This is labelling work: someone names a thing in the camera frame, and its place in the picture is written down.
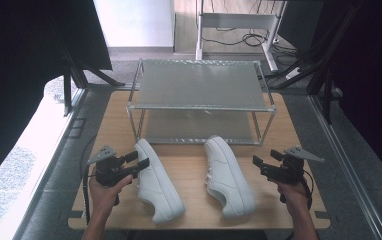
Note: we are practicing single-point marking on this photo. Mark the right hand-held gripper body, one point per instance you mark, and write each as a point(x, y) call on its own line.
point(287, 171)

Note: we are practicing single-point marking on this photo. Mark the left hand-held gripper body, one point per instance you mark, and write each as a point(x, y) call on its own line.
point(107, 171)

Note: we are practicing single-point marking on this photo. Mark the white sneaker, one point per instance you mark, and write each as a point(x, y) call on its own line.
point(157, 186)
point(227, 180)

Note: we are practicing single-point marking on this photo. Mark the metal two-tier shoe rack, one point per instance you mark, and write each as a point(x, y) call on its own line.
point(199, 85)

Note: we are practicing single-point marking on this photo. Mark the person's right hand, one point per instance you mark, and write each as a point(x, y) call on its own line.
point(294, 195)

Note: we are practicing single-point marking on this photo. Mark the person's left hand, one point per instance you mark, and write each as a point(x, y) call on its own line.
point(104, 198)

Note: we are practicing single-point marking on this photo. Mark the dark floor socket hatch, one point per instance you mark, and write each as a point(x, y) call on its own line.
point(76, 127)

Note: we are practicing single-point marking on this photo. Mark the white power strip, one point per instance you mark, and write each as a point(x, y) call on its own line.
point(293, 73)

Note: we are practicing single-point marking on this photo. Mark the black metal stand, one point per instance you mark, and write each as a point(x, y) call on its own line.
point(315, 71)
point(75, 75)

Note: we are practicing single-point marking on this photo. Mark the black curtain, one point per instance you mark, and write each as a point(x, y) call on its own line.
point(15, 66)
point(375, 83)

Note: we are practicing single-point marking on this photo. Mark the white desk frame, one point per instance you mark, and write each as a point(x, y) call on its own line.
point(239, 20)

